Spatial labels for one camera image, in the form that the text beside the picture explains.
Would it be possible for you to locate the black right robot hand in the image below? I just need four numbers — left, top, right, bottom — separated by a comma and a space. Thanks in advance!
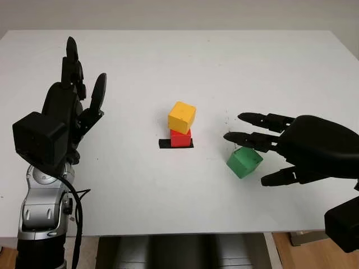
223, 112, 359, 188

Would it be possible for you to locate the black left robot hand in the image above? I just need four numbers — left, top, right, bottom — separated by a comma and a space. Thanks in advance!
42, 36, 107, 166

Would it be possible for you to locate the green cube block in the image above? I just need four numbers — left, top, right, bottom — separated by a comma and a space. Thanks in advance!
226, 147, 264, 179

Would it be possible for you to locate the yellow cube block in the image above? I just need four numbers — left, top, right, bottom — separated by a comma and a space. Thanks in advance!
167, 101, 196, 135

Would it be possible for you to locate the red cube block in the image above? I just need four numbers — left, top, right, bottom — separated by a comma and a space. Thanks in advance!
170, 128, 192, 149

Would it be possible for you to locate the grey floor box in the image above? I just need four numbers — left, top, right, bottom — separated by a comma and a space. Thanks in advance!
290, 231, 326, 247

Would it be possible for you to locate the black tape strip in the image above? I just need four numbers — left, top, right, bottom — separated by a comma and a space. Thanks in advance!
158, 138, 195, 149

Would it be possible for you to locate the dark grey robot torso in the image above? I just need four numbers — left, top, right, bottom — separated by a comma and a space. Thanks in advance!
96, 235, 267, 269

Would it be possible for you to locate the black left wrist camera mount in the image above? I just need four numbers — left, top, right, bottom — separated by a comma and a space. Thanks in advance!
12, 111, 67, 171

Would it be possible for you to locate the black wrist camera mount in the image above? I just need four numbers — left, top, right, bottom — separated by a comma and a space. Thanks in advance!
12, 111, 67, 171
324, 196, 359, 253

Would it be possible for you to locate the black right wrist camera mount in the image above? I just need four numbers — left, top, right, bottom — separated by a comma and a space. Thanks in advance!
324, 196, 359, 253

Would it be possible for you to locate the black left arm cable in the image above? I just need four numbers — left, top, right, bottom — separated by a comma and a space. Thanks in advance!
60, 175, 92, 269

